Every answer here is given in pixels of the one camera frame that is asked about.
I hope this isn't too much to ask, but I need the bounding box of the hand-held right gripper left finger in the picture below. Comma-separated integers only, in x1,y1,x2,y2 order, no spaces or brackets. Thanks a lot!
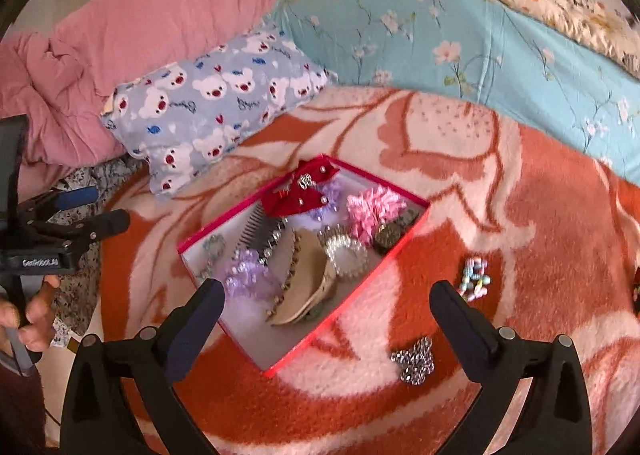
60,279,226,455

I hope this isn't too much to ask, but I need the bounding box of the person's left hand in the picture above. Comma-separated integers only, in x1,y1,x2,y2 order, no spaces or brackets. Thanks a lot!
0,275,62,357

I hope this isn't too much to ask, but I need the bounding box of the pink quilt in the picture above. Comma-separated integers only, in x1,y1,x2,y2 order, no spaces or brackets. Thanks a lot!
0,0,308,166

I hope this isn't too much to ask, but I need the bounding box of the grey floral bed sheet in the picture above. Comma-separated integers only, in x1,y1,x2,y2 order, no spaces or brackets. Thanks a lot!
47,155,151,351

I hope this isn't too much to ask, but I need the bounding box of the blue floral pillow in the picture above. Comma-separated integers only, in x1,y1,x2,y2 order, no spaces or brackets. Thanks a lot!
270,0,640,183

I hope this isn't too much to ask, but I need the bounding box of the clear crystal bead hair tie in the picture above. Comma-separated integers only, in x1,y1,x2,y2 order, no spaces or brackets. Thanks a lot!
317,224,373,281

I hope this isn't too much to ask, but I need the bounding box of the cream cartoon print pillow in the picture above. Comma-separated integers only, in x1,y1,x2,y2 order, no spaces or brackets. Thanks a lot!
495,0,640,68

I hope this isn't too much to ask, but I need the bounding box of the orange and cream blanket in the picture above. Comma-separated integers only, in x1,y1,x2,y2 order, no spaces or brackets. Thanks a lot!
97,85,640,455

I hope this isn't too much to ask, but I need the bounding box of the purple ribbon hair flower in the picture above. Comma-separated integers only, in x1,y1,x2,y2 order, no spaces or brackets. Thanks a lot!
307,180,346,223
222,249,281,301

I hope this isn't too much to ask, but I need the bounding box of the person's left forearm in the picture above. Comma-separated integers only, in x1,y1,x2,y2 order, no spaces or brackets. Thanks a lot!
0,350,48,455

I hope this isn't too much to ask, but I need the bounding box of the beige claw hair clip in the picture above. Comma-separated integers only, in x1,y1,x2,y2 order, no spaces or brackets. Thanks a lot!
264,227,341,327

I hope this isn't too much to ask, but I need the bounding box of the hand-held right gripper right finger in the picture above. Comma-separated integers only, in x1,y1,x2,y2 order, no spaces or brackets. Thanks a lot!
430,280,593,455

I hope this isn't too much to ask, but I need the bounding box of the pink ribbon hair flower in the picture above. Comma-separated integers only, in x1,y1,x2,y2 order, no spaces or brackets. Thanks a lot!
346,186,406,246

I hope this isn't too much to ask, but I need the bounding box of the red cardboard box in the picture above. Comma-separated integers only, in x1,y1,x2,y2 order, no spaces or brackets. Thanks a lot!
177,154,432,379

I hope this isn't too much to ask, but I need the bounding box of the dark sequin hair clip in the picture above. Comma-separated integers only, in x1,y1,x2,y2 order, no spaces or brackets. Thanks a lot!
372,208,423,256

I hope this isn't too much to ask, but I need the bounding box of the bear print pillow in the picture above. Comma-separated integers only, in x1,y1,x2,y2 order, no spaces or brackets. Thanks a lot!
100,20,338,201

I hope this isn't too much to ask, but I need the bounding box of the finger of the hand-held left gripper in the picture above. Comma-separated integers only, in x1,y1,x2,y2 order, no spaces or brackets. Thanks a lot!
64,208,132,247
27,186,99,218

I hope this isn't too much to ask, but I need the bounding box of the blue beaded bracelet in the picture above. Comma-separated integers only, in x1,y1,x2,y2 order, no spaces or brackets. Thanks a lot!
195,233,228,283

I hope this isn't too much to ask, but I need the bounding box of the red bow hair clip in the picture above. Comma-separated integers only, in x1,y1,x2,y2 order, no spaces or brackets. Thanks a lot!
260,158,337,216

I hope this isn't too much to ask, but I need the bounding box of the black hair comb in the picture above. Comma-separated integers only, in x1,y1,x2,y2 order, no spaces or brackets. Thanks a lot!
235,208,288,266

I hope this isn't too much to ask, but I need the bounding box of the silver rhinestone bow clip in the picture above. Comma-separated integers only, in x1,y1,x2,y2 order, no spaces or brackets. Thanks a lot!
390,335,436,386

